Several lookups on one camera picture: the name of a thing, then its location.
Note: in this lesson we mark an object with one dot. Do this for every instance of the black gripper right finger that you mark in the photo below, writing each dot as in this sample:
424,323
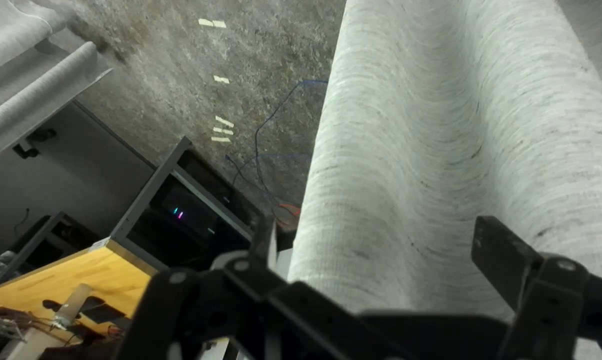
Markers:
555,298

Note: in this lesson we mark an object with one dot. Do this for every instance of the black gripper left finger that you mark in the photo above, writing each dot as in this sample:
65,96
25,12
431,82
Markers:
249,304

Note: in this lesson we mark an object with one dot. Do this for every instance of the light grey fabric curtain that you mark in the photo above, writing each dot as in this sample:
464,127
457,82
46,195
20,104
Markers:
397,123

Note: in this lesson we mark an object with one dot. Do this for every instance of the black computer case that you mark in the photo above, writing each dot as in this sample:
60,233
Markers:
187,215

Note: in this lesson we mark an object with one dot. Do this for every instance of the yellow wooden board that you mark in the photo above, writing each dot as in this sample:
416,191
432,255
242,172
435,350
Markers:
106,271

